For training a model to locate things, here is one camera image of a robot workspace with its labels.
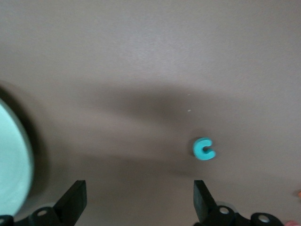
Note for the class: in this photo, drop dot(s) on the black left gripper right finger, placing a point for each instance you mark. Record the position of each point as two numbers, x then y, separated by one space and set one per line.
202 202

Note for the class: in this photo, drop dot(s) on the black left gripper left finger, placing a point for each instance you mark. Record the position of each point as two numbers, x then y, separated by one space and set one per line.
74 202

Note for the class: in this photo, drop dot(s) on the teal foam letter c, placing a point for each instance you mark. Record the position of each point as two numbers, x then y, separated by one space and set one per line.
197 150

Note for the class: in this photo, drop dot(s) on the light green plate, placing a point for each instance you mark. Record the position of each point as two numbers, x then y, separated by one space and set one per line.
11 153

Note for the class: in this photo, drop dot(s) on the red foam letter f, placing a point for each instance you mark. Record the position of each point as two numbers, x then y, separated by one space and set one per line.
294 223

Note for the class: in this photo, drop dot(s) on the orange foam letter v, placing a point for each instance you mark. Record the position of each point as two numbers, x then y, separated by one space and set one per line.
299 194

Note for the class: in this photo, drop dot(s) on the brown table cover sheet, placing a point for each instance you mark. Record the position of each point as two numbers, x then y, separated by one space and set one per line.
141 47

